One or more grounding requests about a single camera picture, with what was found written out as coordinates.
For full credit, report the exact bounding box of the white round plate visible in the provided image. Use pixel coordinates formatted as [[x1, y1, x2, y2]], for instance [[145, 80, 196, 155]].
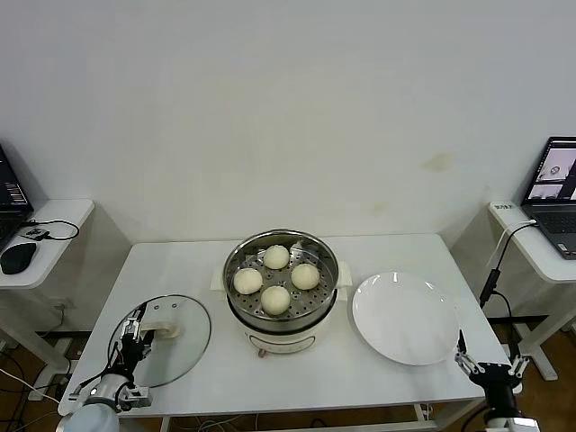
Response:
[[352, 271, 461, 366]]

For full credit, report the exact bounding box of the stainless steel steamer basket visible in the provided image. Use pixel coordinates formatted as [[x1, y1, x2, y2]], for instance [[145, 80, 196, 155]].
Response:
[[211, 229, 355, 332]]

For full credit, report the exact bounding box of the white table frame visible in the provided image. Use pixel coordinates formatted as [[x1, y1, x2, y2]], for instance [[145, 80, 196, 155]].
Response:
[[159, 400, 440, 432]]

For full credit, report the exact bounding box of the white floor cable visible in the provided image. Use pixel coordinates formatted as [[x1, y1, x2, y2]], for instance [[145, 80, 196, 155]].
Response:
[[0, 364, 62, 402]]

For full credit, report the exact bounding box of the white steamed baozi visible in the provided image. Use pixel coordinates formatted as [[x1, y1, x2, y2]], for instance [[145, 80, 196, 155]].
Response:
[[260, 285, 293, 316], [263, 245, 292, 270], [291, 264, 321, 291], [232, 268, 265, 295]]

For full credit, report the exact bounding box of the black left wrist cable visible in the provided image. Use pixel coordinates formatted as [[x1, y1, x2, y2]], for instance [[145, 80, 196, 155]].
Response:
[[71, 371, 109, 395]]

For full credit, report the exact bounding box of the grey laptop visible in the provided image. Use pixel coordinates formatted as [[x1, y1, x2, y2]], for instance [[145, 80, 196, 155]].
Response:
[[521, 136, 576, 261]]

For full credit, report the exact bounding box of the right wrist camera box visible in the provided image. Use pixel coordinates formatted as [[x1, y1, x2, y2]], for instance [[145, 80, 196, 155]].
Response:
[[485, 416, 539, 432]]

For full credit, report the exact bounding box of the black computer mouse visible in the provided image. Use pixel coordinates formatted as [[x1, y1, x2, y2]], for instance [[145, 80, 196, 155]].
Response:
[[0, 240, 39, 275]]

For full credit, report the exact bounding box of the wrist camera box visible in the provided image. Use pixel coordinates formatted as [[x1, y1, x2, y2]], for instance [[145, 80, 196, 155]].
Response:
[[485, 416, 539, 432], [117, 385, 153, 410]]

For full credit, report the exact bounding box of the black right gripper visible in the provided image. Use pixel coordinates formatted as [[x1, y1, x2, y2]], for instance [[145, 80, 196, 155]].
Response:
[[453, 328, 534, 420]]

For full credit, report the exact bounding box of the white side table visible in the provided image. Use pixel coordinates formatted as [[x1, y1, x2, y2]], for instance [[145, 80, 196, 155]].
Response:
[[489, 200, 576, 382], [0, 199, 96, 377]]

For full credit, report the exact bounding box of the cream electric cooker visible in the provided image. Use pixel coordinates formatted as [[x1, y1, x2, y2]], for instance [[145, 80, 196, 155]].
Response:
[[227, 287, 351, 360]]

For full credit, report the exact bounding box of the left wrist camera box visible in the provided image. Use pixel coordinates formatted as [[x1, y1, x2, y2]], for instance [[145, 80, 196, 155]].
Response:
[[117, 385, 153, 410]]

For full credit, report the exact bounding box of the black usb hub cable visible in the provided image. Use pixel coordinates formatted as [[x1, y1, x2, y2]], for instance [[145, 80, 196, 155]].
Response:
[[24, 218, 81, 241]]

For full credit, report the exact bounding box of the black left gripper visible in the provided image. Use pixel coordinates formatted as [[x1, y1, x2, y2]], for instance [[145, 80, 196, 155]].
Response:
[[112, 303, 154, 377]]

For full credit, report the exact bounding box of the white charging cable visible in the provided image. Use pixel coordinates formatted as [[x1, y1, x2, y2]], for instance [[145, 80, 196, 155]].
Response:
[[490, 219, 539, 271]]

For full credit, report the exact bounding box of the black cable with adapter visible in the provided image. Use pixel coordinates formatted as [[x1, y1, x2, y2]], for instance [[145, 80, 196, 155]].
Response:
[[479, 222, 541, 361]]

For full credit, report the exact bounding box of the black laptop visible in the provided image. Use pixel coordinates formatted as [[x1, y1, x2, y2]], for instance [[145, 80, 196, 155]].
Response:
[[0, 141, 36, 253]]

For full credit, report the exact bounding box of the glass pot lid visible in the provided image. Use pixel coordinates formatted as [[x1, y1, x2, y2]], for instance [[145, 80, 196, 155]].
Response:
[[109, 293, 212, 389]]

